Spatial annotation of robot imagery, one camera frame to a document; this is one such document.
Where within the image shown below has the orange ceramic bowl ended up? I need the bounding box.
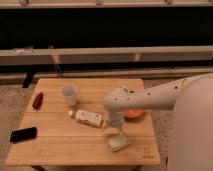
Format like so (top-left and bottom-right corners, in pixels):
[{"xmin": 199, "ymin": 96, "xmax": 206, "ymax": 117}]
[{"xmin": 124, "ymin": 110, "xmax": 145, "ymax": 120}]

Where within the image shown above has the white plastic bottle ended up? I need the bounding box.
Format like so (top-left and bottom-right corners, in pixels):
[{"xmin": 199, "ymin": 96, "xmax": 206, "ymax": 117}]
[{"xmin": 68, "ymin": 110, "xmax": 103, "ymax": 128}]

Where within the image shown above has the black rectangular device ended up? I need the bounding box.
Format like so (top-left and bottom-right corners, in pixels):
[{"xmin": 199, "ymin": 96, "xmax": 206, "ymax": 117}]
[{"xmin": 10, "ymin": 127, "xmax": 37, "ymax": 143}]

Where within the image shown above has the wooden table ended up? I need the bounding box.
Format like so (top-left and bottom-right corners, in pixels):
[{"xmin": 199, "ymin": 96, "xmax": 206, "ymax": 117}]
[{"xmin": 6, "ymin": 78, "xmax": 160, "ymax": 166}]

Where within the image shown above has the translucent plastic cup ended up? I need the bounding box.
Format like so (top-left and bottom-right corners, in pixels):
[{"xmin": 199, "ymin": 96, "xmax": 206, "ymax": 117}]
[{"xmin": 60, "ymin": 85, "xmax": 77, "ymax": 106}]

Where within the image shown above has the dark red snack bar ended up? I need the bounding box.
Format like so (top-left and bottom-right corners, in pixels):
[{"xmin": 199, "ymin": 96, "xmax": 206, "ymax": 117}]
[{"xmin": 32, "ymin": 93, "xmax": 43, "ymax": 110}]

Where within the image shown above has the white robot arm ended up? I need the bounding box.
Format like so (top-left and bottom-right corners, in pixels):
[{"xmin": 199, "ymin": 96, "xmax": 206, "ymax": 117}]
[{"xmin": 103, "ymin": 73, "xmax": 213, "ymax": 171}]

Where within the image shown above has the grey wall rail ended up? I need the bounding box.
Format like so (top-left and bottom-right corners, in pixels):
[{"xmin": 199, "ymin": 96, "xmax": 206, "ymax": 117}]
[{"xmin": 0, "ymin": 45, "xmax": 213, "ymax": 66}]

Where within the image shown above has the white sponge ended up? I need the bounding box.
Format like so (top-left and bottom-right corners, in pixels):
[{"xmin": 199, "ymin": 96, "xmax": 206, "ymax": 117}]
[{"xmin": 107, "ymin": 133, "xmax": 129, "ymax": 152}]

